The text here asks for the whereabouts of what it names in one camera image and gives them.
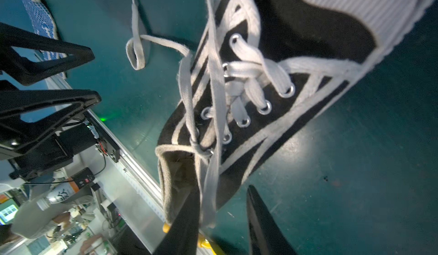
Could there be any blue dotted work glove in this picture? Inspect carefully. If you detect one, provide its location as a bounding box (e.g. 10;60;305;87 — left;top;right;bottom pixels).
18;0;68;79

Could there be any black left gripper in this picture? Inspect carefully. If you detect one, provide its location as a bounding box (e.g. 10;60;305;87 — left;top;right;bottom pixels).
1;23;102;181

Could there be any yellow toy shovel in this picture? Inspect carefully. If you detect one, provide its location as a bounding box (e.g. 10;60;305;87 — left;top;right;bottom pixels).
154;223;225;255

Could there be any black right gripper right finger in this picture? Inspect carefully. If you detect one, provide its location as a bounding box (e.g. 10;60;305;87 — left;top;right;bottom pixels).
246;185;297;255

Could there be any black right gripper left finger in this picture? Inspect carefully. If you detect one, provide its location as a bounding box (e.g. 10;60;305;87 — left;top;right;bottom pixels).
152;187;200;255

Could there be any aluminium front rail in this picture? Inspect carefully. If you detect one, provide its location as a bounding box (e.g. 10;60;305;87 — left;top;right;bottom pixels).
44;73;220;255

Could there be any black white canvas sneaker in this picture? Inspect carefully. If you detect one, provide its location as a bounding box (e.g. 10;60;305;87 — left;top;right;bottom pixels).
155;0;434;226

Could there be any white shoelace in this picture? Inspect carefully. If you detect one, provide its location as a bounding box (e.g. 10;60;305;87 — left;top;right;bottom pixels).
125;0;362;226

